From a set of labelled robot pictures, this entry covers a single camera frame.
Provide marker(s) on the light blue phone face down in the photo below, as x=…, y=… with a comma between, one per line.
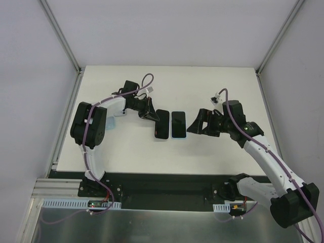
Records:
x=120, y=113

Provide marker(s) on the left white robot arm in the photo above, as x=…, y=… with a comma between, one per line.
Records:
x=89, y=124

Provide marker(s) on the left aluminium frame post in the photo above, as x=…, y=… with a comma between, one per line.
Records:
x=60, y=35

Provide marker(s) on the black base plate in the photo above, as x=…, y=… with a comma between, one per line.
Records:
x=165, y=192

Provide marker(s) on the left white cable duct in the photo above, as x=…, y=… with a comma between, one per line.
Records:
x=80, y=204

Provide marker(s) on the gold phone with black screen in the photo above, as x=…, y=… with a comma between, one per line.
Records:
x=178, y=124

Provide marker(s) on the right white cable duct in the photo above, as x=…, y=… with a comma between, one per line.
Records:
x=229, y=207

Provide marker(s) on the white cable duct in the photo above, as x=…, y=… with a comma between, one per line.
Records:
x=229, y=207
x=80, y=204

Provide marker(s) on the aluminium frame post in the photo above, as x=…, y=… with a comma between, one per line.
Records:
x=60, y=35
x=298, y=5

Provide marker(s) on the right aluminium frame post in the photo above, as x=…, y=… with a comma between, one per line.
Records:
x=298, y=5

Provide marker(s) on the light blue two-hole phone case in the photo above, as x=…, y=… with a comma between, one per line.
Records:
x=110, y=123

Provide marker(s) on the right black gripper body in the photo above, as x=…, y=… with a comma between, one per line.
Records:
x=209, y=122

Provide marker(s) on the black phone case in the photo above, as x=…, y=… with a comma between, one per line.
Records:
x=161, y=130

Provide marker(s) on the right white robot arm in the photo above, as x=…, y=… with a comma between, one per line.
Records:
x=290, y=200

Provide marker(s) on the aluminium front rail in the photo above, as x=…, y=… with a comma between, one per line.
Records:
x=56, y=187

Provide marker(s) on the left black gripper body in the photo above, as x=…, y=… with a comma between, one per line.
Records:
x=147, y=108

